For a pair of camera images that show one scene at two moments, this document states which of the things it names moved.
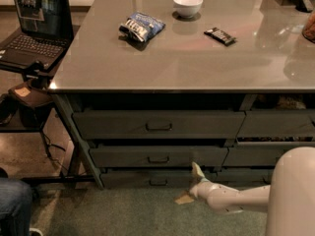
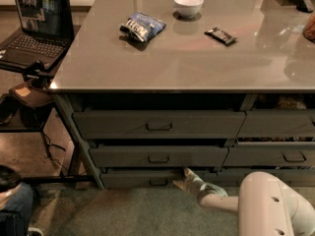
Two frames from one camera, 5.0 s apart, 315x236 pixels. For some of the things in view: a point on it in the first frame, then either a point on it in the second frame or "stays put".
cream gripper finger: x=184 y=199 -> x=180 y=184
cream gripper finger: x=197 y=170 -> x=191 y=175
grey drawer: x=260 y=153 stays put
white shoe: x=35 y=229 stays put
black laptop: x=46 y=27 stays put
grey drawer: x=147 y=180 stays put
